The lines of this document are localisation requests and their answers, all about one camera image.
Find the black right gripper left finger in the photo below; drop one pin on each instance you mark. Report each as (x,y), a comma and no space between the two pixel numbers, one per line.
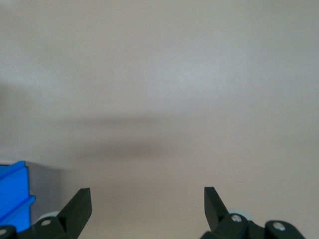
(74,211)

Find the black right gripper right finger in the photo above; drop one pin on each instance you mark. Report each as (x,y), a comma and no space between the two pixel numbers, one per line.
(214,209)

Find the blue plastic bin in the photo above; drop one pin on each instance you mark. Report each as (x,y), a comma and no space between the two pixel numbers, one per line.
(13,191)

